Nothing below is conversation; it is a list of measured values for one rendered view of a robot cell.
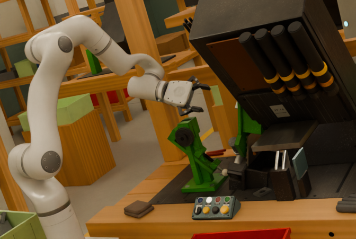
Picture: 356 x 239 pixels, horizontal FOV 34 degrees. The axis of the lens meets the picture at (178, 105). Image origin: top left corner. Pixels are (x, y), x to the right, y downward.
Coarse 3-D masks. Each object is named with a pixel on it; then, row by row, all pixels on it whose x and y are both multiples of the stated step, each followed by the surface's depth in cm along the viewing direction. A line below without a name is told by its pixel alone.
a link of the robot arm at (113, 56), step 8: (112, 40) 213; (104, 48) 210; (112, 48) 212; (120, 48) 216; (96, 56) 213; (104, 56) 212; (112, 56) 213; (120, 56) 214; (128, 56) 218; (136, 56) 220; (144, 56) 223; (104, 64) 216; (112, 64) 214; (120, 64) 215; (128, 64) 217; (144, 64) 227; (152, 64) 227; (120, 72) 217; (152, 72) 227; (160, 72) 229
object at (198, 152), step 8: (176, 128) 221; (168, 136) 222; (176, 144) 221; (184, 152) 221; (200, 152) 218; (200, 160) 219; (208, 160) 221; (216, 160) 219; (208, 168) 218; (216, 168) 219
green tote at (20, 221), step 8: (8, 216) 243; (16, 216) 239; (24, 216) 236; (32, 216) 228; (16, 224) 242; (24, 224) 225; (32, 224) 228; (40, 224) 231; (8, 232) 219; (16, 232) 222; (24, 232) 225; (32, 232) 228; (40, 232) 231
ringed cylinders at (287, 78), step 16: (256, 32) 156; (272, 32) 153; (304, 32) 150; (256, 48) 159; (272, 48) 157; (288, 48) 155; (304, 48) 153; (256, 64) 164; (288, 64) 164; (304, 64) 161; (320, 64) 159; (272, 80) 168; (288, 80) 166; (304, 80) 165; (320, 80) 164; (288, 96) 175; (304, 96) 173
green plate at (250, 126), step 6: (240, 108) 199; (240, 114) 200; (246, 114) 200; (240, 120) 200; (246, 120) 201; (252, 120) 200; (240, 126) 201; (246, 126) 202; (252, 126) 200; (258, 126) 199; (240, 132) 202; (246, 132) 207; (252, 132) 201; (258, 132) 200; (246, 138) 208
